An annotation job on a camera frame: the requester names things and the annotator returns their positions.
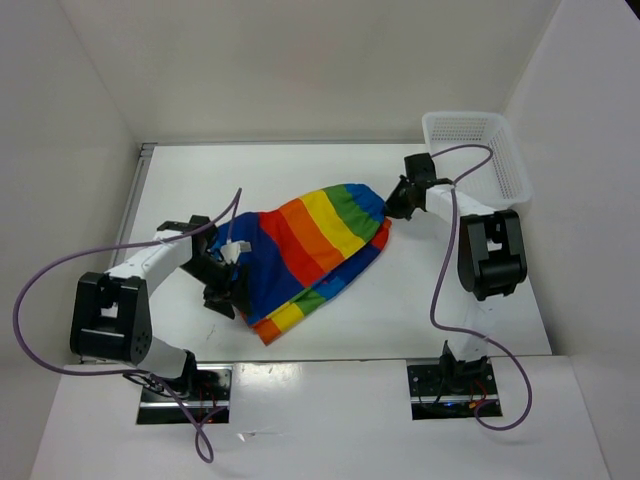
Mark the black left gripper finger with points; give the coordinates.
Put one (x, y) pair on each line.
(241, 299)
(224, 308)

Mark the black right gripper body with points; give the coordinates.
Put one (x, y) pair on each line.
(408, 209)

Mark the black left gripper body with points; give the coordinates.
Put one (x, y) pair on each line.
(216, 276)

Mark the rainbow striped shorts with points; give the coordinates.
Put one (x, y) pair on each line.
(307, 251)

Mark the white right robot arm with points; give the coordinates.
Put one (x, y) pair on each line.
(484, 244)

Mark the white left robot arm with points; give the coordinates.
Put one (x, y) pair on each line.
(112, 316)

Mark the white plastic basket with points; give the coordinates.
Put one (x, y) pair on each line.
(459, 141)

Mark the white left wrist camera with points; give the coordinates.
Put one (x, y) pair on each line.
(231, 251)

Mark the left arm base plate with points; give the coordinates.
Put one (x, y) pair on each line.
(208, 402)

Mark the aluminium table edge rail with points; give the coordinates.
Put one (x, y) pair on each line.
(117, 194)

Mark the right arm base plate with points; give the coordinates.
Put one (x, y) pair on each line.
(432, 397)

